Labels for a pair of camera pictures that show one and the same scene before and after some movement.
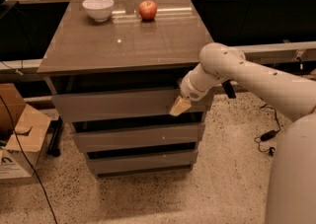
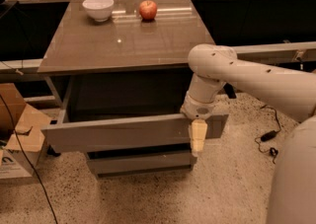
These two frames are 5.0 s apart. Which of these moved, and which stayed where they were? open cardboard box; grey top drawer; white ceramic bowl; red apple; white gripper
Moved: grey top drawer; white gripper
Stayed: white ceramic bowl; open cardboard box; red apple
